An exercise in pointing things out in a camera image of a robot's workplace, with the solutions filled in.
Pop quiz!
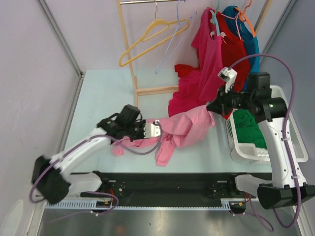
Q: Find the wooden clothes rack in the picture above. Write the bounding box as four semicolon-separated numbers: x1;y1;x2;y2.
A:
117;0;271;103

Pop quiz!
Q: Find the light blue wire hanger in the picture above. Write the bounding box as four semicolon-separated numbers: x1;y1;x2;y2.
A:
155;0;197;74

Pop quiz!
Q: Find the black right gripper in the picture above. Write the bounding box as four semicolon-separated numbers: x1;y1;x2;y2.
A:
206;83;254;117

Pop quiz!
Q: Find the red t-shirt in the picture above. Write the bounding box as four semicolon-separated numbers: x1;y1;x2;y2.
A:
168;7;247;116

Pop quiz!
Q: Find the pink hanger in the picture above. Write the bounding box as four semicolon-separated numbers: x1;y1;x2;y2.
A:
220;8;242;39

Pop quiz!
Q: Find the green t-shirt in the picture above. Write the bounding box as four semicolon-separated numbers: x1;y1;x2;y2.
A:
233;110;267;149

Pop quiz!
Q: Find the blue t-shirt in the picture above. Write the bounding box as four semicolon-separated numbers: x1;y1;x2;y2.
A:
222;5;260;90

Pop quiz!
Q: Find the orange hanger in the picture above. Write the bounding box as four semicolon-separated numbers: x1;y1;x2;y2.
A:
234;0;256;37

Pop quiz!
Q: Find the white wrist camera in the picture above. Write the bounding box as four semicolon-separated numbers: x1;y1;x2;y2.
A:
143;119;161;139
218;67;238;93

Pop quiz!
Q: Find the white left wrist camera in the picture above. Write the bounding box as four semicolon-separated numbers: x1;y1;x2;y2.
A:
143;119;161;139

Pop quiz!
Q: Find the light pink t-shirt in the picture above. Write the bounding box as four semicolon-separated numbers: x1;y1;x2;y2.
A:
112;105;216;167

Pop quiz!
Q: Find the yellow hanger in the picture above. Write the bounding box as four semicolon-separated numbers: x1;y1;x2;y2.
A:
119;0;191;67

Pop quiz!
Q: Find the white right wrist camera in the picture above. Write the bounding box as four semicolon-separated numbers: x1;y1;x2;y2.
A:
218;67;238;93

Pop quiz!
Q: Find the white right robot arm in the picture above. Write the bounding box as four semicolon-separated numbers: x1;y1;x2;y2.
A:
207;72;315;209

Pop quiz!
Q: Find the teal hanger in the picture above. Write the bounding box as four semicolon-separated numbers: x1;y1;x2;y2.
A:
209;0;221;36

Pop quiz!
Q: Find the white slotted cable duct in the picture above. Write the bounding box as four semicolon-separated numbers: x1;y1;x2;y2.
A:
45;199;231;211

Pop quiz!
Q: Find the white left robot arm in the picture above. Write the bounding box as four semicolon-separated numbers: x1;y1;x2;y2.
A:
31;105;160;205

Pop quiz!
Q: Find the magenta t-shirt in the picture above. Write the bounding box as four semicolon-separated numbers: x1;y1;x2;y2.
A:
168;7;224;117

